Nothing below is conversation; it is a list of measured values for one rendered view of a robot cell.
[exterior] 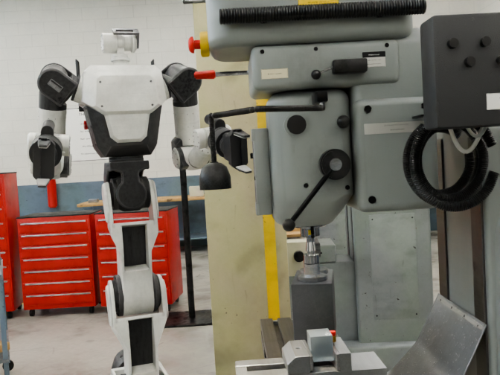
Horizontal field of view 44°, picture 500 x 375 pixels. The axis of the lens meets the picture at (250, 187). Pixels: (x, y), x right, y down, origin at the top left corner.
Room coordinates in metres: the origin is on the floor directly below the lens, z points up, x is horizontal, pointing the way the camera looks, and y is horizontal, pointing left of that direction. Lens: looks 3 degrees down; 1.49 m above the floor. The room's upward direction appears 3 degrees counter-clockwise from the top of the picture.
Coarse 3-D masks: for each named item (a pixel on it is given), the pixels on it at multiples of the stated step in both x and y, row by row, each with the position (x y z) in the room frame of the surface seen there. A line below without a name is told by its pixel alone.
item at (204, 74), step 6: (198, 72) 1.59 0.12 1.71; (204, 72) 1.59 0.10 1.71; (210, 72) 1.59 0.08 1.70; (216, 72) 1.60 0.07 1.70; (222, 72) 1.60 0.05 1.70; (228, 72) 1.60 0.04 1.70; (234, 72) 1.60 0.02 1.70; (240, 72) 1.60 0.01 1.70; (246, 72) 1.60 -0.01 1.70; (198, 78) 1.59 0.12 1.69; (204, 78) 1.59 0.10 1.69; (210, 78) 1.60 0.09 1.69
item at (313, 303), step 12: (300, 276) 1.82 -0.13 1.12; (324, 276) 1.80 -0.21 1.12; (300, 288) 1.77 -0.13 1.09; (312, 288) 1.77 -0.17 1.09; (324, 288) 1.76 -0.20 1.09; (300, 300) 1.77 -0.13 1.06; (312, 300) 1.77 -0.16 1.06; (324, 300) 1.76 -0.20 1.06; (300, 312) 1.77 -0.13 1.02; (312, 312) 1.77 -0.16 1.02; (324, 312) 1.76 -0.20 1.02; (300, 324) 1.77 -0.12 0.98; (312, 324) 1.77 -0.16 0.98; (324, 324) 1.76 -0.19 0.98; (300, 336) 1.77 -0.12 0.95
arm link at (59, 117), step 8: (40, 112) 2.04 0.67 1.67; (48, 112) 2.03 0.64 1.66; (56, 112) 2.03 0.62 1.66; (64, 112) 2.06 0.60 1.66; (40, 120) 2.04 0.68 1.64; (56, 120) 2.04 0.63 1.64; (64, 120) 2.07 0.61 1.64; (40, 128) 2.05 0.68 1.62; (56, 128) 2.05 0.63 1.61; (64, 128) 2.08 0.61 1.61; (32, 168) 2.04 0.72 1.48
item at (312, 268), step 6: (306, 258) 1.81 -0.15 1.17; (312, 258) 1.80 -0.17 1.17; (318, 258) 1.82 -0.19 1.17; (306, 264) 1.81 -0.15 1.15; (312, 264) 1.80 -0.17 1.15; (318, 264) 1.82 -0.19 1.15; (306, 270) 1.81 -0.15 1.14; (312, 270) 1.80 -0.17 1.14; (318, 270) 1.81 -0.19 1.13; (312, 276) 1.80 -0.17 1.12
